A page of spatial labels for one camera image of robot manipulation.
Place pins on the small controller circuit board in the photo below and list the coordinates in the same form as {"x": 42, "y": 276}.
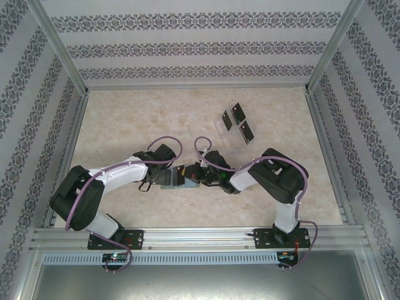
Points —
{"x": 287, "y": 255}
{"x": 115, "y": 257}

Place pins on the aluminium frame post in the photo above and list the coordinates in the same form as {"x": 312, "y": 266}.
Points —
{"x": 336, "y": 47}
{"x": 57, "y": 47}

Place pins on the aluminium side rail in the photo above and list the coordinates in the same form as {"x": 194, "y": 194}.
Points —
{"x": 331, "y": 159}
{"x": 67, "y": 150}

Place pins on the aluminium mounting rail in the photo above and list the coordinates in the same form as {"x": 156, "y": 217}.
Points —
{"x": 200, "y": 239}

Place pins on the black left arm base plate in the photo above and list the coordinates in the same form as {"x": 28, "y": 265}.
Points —
{"x": 134, "y": 239}

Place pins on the black VIP card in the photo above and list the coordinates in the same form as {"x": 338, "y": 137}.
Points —
{"x": 238, "y": 113}
{"x": 227, "y": 120}
{"x": 247, "y": 132}
{"x": 179, "y": 175}

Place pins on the grey metal sheet panel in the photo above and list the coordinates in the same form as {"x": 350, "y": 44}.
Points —
{"x": 200, "y": 284}

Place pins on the green card holder wallet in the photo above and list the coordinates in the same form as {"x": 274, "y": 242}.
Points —
{"x": 191, "y": 185}

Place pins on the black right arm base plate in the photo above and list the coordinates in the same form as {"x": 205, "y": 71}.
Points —
{"x": 262, "y": 239}

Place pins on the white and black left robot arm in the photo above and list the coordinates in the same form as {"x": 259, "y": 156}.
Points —
{"x": 122, "y": 175}

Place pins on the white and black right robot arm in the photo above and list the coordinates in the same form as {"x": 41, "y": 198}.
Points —
{"x": 281, "y": 178}

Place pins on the clear acrylic card stand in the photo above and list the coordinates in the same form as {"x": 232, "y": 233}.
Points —
{"x": 229, "y": 137}

